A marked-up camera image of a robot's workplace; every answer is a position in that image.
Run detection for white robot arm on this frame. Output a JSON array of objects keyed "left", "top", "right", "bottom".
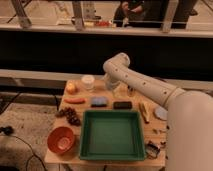
[{"left": 103, "top": 53, "right": 213, "bottom": 171}]

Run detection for blue sponge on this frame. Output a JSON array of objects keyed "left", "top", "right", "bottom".
[{"left": 91, "top": 97, "right": 108, "bottom": 107}]

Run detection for black rectangular block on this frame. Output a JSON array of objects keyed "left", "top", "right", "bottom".
[{"left": 113, "top": 101, "right": 132, "bottom": 109}]

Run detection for dark grape bunch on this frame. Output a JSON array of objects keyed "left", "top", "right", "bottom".
[{"left": 55, "top": 107, "right": 81, "bottom": 126}]

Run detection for person in dark clothes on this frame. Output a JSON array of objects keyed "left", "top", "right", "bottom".
[{"left": 113, "top": 0, "right": 198, "bottom": 29}]

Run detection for orange bowl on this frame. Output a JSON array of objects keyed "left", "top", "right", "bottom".
[{"left": 47, "top": 126, "right": 75, "bottom": 155}]

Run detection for small metal cup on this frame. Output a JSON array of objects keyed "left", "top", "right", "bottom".
[{"left": 127, "top": 86, "right": 135, "bottom": 97}]

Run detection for wooden table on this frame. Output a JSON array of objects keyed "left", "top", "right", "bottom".
[{"left": 45, "top": 80, "right": 166, "bottom": 168}]

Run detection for yellow banana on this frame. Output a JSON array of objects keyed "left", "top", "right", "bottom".
[{"left": 139, "top": 103, "right": 150, "bottom": 124}]

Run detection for white lidded container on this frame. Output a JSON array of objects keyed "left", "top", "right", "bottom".
[{"left": 81, "top": 75, "right": 95, "bottom": 91}]

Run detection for green plastic tray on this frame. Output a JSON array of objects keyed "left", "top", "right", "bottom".
[{"left": 79, "top": 110, "right": 146, "bottom": 161}]

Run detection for orange carrot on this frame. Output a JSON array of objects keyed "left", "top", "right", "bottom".
[{"left": 64, "top": 98, "right": 85, "bottom": 104}]

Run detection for yellow red apple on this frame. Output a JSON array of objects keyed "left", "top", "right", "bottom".
[{"left": 65, "top": 82, "right": 77, "bottom": 94}]

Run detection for black floor cable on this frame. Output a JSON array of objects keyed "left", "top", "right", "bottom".
[{"left": 0, "top": 125, "right": 49, "bottom": 171}]

